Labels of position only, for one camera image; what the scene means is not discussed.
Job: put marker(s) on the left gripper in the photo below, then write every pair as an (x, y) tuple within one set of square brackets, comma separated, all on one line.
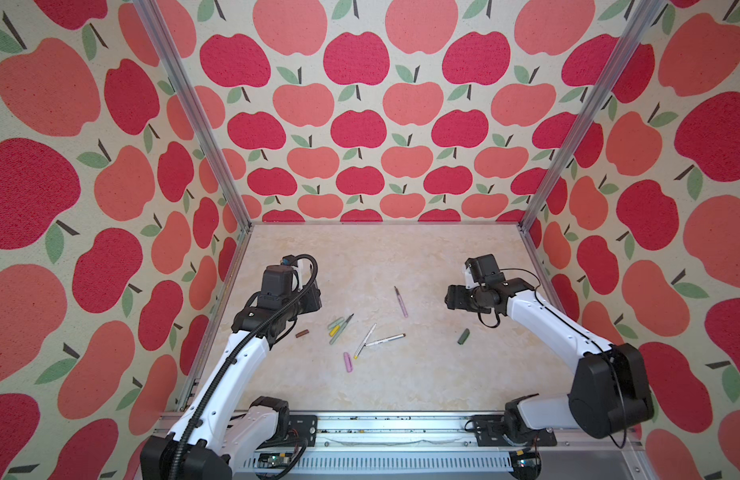
[(312, 293)]

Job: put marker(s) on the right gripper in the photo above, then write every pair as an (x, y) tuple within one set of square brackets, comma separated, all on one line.
[(455, 298)]

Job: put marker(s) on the dark green pen cap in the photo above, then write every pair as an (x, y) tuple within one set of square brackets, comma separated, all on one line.
[(464, 337)]

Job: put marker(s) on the pink pen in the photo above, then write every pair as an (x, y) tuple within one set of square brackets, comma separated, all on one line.
[(401, 302)]

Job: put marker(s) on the pink pen cap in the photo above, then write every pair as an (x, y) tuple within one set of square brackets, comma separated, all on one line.
[(348, 362)]

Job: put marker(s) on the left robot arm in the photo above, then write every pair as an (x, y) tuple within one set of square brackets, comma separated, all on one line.
[(209, 441)]

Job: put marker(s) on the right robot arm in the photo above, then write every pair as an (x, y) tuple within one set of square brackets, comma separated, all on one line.
[(610, 392)]

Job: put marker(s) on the light green pen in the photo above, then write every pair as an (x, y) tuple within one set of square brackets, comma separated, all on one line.
[(335, 334)]

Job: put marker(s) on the white pen yellow tip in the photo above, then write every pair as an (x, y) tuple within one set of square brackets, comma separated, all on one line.
[(365, 341)]

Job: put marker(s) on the white pen brown end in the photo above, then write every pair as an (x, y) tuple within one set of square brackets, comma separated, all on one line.
[(386, 340)]

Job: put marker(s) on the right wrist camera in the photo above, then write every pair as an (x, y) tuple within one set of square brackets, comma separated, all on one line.
[(483, 271)]

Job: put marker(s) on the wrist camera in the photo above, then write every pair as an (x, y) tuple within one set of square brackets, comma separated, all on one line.
[(293, 261), (483, 271)]

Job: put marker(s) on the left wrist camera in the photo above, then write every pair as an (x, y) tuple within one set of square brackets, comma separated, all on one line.
[(293, 261)]

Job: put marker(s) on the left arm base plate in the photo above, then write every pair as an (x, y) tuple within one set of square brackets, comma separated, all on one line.
[(301, 427)]

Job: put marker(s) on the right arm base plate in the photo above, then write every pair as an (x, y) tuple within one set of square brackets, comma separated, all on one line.
[(497, 431)]

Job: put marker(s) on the aluminium front rail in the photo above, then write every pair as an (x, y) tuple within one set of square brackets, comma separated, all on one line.
[(434, 445)]

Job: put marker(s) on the left aluminium corner post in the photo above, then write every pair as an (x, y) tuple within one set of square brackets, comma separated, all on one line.
[(159, 34)]

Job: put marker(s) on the aluminium corner post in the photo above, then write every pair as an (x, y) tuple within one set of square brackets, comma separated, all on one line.
[(637, 26), (159, 34)]

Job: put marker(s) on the right aluminium corner post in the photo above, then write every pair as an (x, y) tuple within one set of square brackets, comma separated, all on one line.
[(637, 26)]

